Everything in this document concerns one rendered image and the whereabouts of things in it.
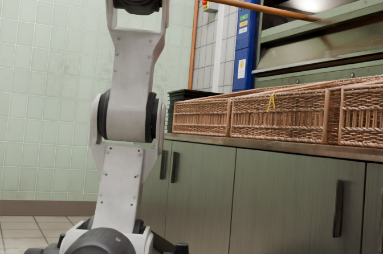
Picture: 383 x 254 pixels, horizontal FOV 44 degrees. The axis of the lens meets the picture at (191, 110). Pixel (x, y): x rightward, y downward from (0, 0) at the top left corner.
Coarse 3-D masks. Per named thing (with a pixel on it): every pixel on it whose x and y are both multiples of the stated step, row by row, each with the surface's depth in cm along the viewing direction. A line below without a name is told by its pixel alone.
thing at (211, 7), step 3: (207, 3) 312; (210, 3) 311; (213, 3) 311; (216, 3) 312; (204, 6) 317; (207, 6) 312; (210, 6) 310; (213, 6) 311; (216, 6) 312; (204, 9) 316; (207, 9) 313; (210, 9) 312; (213, 9) 312; (216, 9) 312; (207, 12) 320; (210, 12) 319; (213, 12) 319
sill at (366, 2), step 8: (360, 0) 193; (368, 0) 189; (376, 0) 185; (336, 8) 206; (344, 8) 201; (352, 8) 197; (360, 8) 193; (312, 16) 221; (320, 16) 215; (328, 16) 210; (288, 24) 238; (296, 24) 232; (304, 24) 226; (264, 32) 258; (272, 32) 251
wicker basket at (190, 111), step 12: (300, 84) 219; (216, 96) 242; (228, 96) 245; (180, 108) 227; (192, 108) 214; (204, 108) 203; (216, 108) 193; (228, 108) 184; (180, 120) 226; (192, 120) 237; (204, 120) 202; (216, 120) 192; (228, 120) 183; (180, 132) 223; (192, 132) 211; (204, 132) 201; (216, 132) 191; (228, 132) 183
